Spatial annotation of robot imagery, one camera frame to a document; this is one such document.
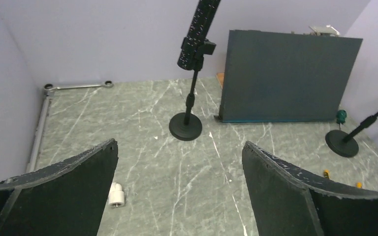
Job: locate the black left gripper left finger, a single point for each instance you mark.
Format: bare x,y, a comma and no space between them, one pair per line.
67,198

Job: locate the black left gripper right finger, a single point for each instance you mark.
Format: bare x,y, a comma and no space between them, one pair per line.
290,201

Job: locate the black round-base mic stand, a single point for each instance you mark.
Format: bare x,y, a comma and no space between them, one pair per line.
187,126

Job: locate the black silver-mesh microphone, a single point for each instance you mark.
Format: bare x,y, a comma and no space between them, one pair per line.
197,33

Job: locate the white pipe elbow fitting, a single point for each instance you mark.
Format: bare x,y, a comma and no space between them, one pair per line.
116,196

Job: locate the dark grey upright panel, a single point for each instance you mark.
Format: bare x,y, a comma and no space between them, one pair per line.
285,77

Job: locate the orange wooden block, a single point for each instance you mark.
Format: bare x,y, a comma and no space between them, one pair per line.
220,78

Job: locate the white device behind panel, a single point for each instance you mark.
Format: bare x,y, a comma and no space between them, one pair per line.
327,30

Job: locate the yellow handle pliers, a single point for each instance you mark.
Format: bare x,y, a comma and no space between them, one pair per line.
326,174

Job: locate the black stand with shock mount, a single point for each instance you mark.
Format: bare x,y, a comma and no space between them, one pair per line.
344,144

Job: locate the green handle screwdriver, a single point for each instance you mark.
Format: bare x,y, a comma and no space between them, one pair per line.
341,116

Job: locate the aluminium table edge rail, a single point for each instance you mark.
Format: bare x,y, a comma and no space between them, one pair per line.
39,133

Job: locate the silver ring spanner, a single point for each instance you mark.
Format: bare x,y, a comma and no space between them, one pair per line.
52,87

